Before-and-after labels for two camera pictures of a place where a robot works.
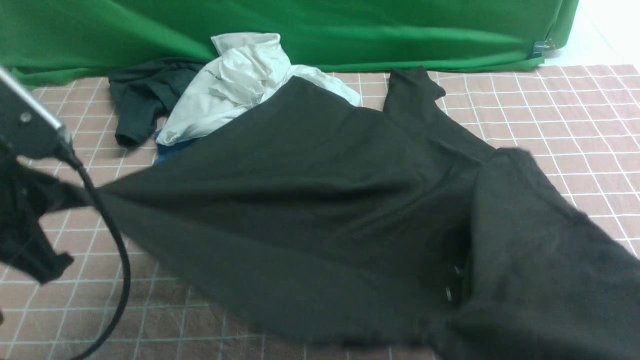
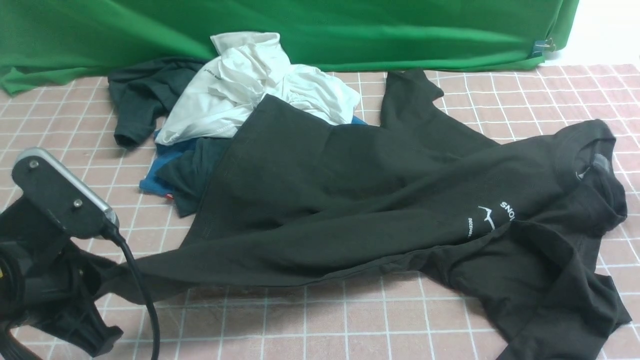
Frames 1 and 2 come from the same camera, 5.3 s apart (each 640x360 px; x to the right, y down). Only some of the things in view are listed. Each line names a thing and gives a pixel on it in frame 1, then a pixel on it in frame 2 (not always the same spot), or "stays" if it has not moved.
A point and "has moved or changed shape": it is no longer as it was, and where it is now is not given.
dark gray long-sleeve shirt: [392, 228] has moved or changed shape
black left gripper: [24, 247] to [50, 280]
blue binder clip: [539, 46] stays
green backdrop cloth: [43, 41] stays
